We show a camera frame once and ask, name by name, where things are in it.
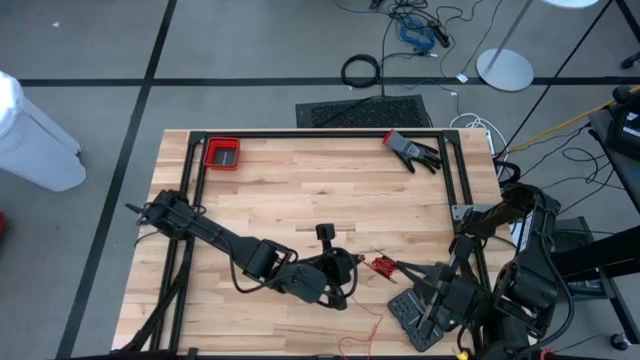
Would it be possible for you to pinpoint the blue floor cable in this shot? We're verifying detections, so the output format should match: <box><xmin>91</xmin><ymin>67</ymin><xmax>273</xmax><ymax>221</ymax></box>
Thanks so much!
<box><xmin>397</xmin><ymin>17</ymin><xmax>437</xmax><ymax>51</ymax></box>

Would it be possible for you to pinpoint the floor lamp with round base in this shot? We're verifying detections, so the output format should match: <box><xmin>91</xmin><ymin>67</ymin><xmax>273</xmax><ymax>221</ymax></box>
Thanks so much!
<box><xmin>475</xmin><ymin>0</ymin><xmax>601</xmax><ymax>93</ymax></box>

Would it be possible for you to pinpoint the thin red wire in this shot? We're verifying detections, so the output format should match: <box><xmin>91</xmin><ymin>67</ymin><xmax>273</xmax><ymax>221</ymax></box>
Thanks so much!
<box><xmin>338</xmin><ymin>255</ymin><xmax>400</xmax><ymax>357</ymax></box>

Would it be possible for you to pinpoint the grey work glove red cuff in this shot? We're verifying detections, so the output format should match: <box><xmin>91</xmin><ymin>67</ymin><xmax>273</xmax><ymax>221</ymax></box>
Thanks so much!
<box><xmin>382</xmin><ymin>128</ymin><xmax>444</xmax><ymax>175</ymax></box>

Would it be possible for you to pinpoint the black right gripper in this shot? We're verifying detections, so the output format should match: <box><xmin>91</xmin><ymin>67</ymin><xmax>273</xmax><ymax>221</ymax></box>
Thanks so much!
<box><xmin>397</xmin><ymin>234</ymin><xmax>489</xmax><ymax>341</ymax></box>

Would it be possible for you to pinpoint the side table on casters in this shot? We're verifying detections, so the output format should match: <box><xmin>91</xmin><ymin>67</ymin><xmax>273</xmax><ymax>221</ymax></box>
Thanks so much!
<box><xmin>519</xmin><ymin>99</ymin><xmax>640</xmax><ymax>346</ymax></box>

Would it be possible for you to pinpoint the black labelled cable spool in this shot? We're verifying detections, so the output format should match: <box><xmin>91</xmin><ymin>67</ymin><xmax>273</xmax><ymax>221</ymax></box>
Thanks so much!
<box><xmin>362</xmin><ymin>251</ymin><xmax>401</xmax><ymax>285</ymax></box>

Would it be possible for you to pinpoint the black floor mat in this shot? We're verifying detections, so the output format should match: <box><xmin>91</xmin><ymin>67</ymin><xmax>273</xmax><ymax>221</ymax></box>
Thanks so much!
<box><xmin>294</xmin><ymin>94</ymin><xmax>434</xmax><ymax>129</ymax></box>

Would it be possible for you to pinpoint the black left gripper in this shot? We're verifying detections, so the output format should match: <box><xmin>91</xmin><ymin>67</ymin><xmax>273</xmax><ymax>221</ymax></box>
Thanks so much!
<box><xmin>276</xmin><ymin>223</ymin><xmax>365</xmax><ymax>311</ymax></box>

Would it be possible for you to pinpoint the yellow floor cable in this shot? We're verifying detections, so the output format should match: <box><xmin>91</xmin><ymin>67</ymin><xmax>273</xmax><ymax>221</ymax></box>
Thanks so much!
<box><xmin>504</xmin><ymin>84</ymin><xmax>640</xmax><ymax>154</ymax></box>

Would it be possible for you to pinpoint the red plastic bin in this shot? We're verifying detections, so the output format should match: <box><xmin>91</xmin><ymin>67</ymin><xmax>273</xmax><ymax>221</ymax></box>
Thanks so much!
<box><xmin>203</xmin><ymin>136</ymin><xmax>242</xmax><ymax>172</ymax></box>

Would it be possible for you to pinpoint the coiled black floor cable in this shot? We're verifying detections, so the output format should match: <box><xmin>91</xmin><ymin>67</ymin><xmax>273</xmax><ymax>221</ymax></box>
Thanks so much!
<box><xmin>340</xmin><ymin>53</ymin><xmax>384</xmax><ymax>90</ymax></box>

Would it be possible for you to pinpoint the black screwdriver bit case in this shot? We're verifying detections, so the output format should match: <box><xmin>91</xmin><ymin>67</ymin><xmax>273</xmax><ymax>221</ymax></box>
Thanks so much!
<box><xmin>387</xmin><ymin>288</ymin><xmax>449</xmax><ymax>353</ymax></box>

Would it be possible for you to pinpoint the black electronic device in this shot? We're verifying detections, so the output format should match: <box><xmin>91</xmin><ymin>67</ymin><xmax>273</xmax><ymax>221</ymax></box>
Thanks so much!
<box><xmin>607</xmin><ymin>85</ymin><xmax>640</xmax><ymax>162</ymax></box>

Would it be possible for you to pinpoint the black aluminium table frame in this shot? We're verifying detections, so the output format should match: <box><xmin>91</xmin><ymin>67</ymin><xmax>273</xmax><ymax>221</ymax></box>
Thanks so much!
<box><xmin>112</xmin><ymin>128</ymin><xmax>539</xmax><ymax>360</ymax></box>

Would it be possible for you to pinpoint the black slanted pole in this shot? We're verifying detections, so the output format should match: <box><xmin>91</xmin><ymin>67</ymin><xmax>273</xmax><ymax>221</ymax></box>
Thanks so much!
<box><xmin>497</xmin><ymin>0</ymin><xmax>615</xmax><ymax>154</ymax></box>

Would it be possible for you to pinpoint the white power strip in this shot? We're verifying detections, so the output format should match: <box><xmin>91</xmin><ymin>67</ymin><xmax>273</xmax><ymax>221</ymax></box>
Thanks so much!
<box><xmin>449</xmin><ymin>113</ymin><xmax>503</xmax><ymax>157</ymax></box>

